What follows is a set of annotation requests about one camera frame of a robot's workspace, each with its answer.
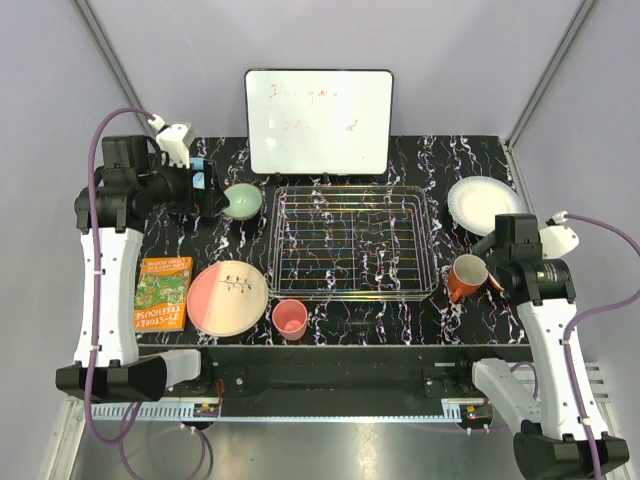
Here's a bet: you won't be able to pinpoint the orange ceramic mug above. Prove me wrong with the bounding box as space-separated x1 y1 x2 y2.
447 254 489 302

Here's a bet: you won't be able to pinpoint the orange and white bowl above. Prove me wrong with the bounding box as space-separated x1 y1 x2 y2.
488 274 505 293

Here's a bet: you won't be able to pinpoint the metal wire dish rack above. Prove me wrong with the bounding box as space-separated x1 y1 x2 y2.
267 185 439 301

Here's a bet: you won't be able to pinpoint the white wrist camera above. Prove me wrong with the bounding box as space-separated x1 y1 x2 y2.
147 115 196 169
539 211 580 259

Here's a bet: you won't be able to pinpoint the pink and cream plate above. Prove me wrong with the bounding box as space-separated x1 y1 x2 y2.
186 260 269 338

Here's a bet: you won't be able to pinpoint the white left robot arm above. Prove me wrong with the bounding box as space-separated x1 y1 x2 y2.
55 127 229 402

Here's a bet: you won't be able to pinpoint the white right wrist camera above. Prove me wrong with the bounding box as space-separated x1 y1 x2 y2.
539 211 580 259

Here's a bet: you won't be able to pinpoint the white dry-erase board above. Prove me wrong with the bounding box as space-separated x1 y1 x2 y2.
244 69 394 176

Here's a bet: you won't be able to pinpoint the orange children's book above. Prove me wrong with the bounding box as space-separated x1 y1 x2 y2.
134 257 193 333

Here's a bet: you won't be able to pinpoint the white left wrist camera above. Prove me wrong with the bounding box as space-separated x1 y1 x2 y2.
147 115 196 169

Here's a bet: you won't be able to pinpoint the pink plastic cup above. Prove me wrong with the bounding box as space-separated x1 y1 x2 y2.
272 299 308 341

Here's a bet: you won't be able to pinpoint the green ceramic bowl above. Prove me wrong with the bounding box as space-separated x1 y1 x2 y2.
223 183 263 221

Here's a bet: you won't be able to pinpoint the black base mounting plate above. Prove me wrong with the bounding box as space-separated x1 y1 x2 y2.
168 345 532 419

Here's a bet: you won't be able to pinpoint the white scalloped plate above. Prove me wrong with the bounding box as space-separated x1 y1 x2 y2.
447 176 528 236

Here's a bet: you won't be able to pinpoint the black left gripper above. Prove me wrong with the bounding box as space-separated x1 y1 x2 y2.
139 151 229 216

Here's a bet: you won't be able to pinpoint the blue headphones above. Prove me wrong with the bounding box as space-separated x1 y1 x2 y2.
190 158 207 190

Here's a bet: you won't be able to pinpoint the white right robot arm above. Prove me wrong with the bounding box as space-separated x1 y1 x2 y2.
453 212 629 479

